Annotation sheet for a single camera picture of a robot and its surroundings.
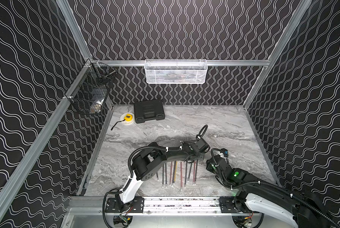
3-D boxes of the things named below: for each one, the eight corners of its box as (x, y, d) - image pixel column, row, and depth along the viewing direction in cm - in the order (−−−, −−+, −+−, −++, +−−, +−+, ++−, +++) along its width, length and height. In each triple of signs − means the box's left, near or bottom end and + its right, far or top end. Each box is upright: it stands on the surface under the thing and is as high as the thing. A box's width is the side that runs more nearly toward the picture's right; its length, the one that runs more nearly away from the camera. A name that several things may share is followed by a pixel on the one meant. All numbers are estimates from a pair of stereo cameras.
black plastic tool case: (135, 124, 110) (134, 119, 106) (135, 104, 124) (134, 99, 119) (165, 120, 113) (164, 115, 108) (161, 101, 126) (161, 96, 122)
